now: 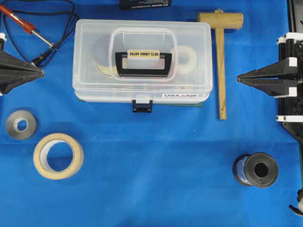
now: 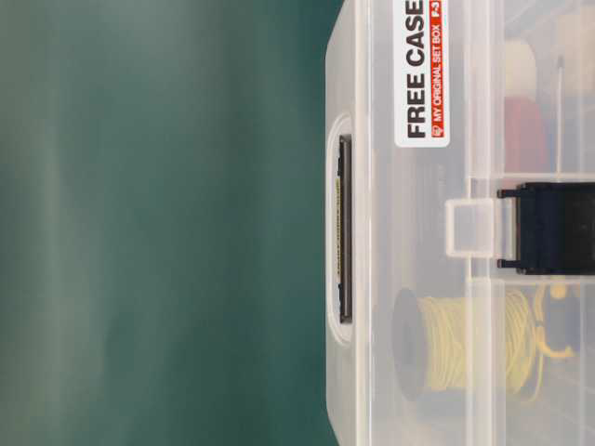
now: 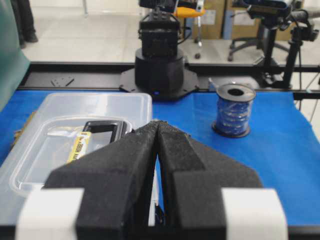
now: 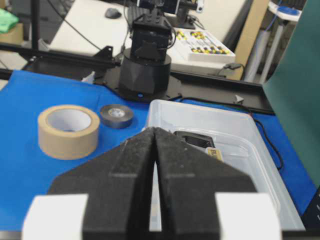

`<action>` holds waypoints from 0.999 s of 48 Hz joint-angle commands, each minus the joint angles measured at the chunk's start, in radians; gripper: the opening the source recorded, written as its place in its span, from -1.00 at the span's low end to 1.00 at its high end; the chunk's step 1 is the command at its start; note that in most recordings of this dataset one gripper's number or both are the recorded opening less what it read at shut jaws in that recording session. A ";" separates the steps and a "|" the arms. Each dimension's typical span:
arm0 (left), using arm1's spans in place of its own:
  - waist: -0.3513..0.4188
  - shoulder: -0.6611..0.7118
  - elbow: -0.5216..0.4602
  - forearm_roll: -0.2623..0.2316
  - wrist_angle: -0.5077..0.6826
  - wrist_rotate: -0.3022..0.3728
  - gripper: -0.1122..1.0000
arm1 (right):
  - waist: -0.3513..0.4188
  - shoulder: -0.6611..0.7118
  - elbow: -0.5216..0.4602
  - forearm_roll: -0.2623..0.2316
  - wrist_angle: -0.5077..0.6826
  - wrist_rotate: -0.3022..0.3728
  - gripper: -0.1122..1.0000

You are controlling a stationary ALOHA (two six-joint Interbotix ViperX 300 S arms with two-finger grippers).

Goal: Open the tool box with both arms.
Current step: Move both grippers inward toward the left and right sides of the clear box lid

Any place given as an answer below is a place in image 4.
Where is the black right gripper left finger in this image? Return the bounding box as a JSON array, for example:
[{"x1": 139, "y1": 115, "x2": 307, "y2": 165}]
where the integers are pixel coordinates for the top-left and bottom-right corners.
[{"x1": 47, "y1": 127, "x2": 155, "y2": 240}]

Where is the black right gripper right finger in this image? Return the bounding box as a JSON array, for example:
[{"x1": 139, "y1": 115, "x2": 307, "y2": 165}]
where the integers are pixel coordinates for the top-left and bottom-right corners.
[{"x1": 154, "y1": 127, "x2": 257, "y2": 240}]

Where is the clear plastic tool box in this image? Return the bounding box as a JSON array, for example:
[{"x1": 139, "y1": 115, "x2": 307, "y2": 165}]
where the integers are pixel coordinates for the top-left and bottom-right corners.
[{"x1": 146, "y1": 100, "x2": 305, "y2": 231}]

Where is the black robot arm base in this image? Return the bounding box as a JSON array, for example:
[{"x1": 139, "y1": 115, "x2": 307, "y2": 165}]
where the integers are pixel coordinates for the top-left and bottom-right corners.
[{"x1": 118, "y1": 9, "x2": 176, "y2": 98}]

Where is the grey tape roll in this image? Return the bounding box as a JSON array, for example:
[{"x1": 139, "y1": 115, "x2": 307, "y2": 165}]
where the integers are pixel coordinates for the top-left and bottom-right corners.
[{"x1": 99, "y1": 104, "x2": 134, "y2": 129}]

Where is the beige masking tape roll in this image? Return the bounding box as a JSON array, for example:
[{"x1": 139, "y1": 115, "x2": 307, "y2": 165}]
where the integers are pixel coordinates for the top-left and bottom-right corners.
[{"x1": 37, "y1": 104, "x2": 100, "y2": 161}]

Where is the blue table cloth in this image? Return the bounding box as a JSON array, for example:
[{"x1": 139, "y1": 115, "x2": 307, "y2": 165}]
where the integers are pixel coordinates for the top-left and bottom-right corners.
[{"x1": 0, "y1": 71, "x2": 320, "y2": 240}]

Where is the white parts tray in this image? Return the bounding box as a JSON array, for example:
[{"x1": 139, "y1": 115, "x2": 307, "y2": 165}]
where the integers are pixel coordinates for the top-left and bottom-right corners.
[{"x1": 173, "y1": 28, "x2": 236, "y2": 64}]

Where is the dark green board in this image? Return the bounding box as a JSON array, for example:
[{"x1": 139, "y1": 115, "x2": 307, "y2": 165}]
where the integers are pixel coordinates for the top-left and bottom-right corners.
[{"x1": 263, "y1": 0, "x2": 320, "y2": 188}]

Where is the black computer mouse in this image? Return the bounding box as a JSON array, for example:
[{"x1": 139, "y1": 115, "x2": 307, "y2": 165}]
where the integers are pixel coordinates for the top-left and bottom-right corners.
[{"x1": 104, "y1": 8, "x2": 122, "y2": 19}]

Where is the black cable on cloth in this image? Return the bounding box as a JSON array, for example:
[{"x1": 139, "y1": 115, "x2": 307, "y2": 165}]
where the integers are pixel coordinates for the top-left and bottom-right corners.
[{"x1": 251, "y1": 113, "x2": 285, "y2": 171}]

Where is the black frame rail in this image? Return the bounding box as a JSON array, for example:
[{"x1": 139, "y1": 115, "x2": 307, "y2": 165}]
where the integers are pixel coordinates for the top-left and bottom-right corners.
[{"x1": 0, "y1": 43, "x2": 274, "y2": 115}]

